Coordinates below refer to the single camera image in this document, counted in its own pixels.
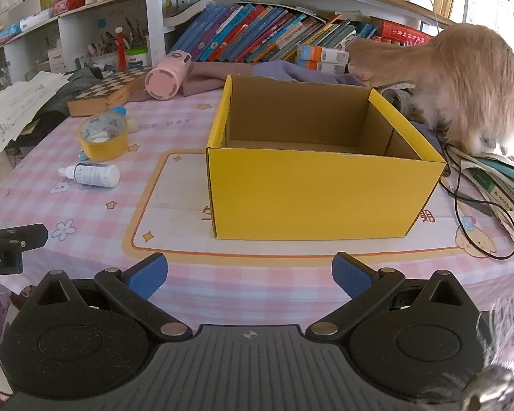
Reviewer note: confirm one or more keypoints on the orange fluffy cat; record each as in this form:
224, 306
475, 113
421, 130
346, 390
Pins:
467, 77

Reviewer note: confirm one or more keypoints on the dark grey cloth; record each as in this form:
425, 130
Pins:
73, 83

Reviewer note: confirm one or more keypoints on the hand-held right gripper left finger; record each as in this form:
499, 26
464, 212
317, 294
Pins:
147, 274

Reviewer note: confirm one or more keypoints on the wooden chessboard box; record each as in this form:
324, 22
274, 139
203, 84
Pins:
107, 90

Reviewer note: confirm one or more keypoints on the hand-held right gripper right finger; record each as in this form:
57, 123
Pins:
349, 276

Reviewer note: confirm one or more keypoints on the white paper sheets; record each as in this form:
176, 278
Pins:
17, 107

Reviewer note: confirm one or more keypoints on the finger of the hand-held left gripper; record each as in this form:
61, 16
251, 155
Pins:
21, 235

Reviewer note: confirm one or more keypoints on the white bookshelf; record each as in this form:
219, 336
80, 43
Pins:
154, 17

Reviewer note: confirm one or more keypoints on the thick red book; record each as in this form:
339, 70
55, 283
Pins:
402, 33

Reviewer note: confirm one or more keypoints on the white dropper bottle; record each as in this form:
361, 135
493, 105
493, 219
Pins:
96, 174

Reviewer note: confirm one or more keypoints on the yellow cardboard box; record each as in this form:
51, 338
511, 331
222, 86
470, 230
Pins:
317, 192

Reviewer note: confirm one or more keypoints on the small blue white wrapper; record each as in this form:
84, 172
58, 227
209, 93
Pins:
119, 111

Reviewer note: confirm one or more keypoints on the pile of books and newspapers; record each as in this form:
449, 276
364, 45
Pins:
497, 175

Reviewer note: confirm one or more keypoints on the red glue bottle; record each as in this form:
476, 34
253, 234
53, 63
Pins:
120, 49

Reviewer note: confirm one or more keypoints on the row of colourful books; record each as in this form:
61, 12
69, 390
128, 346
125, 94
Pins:
248, 30

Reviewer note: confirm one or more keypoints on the pink thermos bottle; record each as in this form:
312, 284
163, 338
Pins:
167, 77

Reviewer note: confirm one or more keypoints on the yellow tape roll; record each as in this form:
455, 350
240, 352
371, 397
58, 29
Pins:
107, 147

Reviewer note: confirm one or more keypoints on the purple pink cloth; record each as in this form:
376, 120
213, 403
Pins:
205, 75

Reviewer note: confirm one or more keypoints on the white green jar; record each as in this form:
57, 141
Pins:
138, 56

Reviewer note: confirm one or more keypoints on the orange white carton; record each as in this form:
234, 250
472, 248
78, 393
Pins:
325, 67
321, 53

